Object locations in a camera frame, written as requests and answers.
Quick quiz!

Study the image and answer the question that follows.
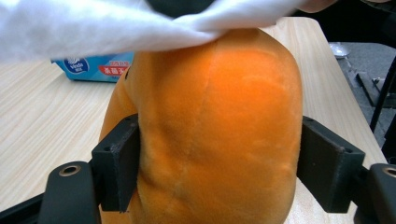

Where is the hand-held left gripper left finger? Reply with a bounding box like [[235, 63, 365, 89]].
[[91, 113, 142, 215]]

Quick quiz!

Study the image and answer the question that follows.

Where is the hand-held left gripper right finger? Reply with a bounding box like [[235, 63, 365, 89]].
[[296, 115, 366, 215]]

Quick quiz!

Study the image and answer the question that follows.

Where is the blue wet wipe pack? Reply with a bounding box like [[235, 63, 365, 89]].
[[50, 50, 135, 84]]

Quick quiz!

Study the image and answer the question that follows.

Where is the white wet wipe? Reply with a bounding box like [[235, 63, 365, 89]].
[[0, 0, 308, 63]]

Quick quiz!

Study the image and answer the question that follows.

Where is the orange plush toy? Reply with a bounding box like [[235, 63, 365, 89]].
[[98, 27, 305, 224]]

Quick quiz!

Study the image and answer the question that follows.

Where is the black metal pole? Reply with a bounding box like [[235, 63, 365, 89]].
[[369, 55, 396, 133]]

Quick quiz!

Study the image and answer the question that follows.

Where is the silver metal floor piece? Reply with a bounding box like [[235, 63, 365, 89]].
[[329, 41, 351, 60]]

